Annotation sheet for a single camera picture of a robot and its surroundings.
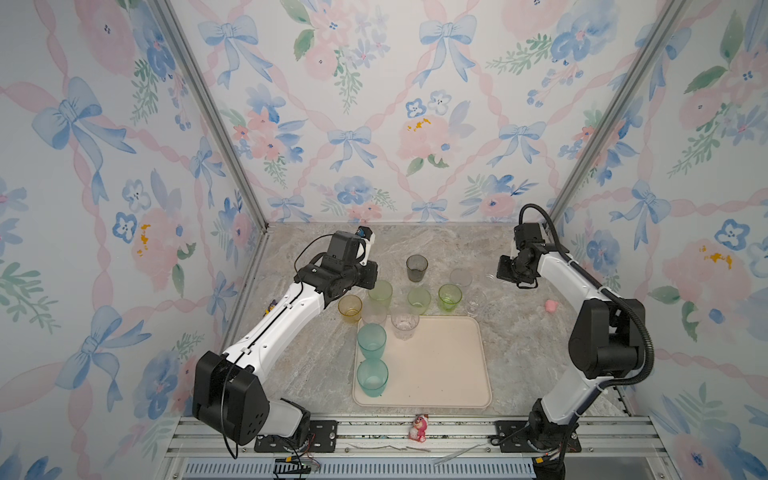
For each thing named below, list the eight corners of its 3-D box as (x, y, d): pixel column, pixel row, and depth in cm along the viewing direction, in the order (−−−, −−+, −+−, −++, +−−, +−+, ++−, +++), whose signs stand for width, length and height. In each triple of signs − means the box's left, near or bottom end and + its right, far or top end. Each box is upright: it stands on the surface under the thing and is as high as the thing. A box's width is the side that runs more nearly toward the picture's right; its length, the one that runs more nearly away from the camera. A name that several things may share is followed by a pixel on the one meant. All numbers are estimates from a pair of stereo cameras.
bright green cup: (437, 312, 98) (440, 302, 93) (435, 294, 102) (438, 283, 97) (459, 312, 98) (463, 302, 93) (456, 294, 102) (460, 283, 97)
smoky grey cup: (406, 281, 106) (407, 269, 100) (406, 267, 110) (407, 254, 104) (426, 281, 106) (428, 269, 100) (424, 267, 110) (426, 254, 104)
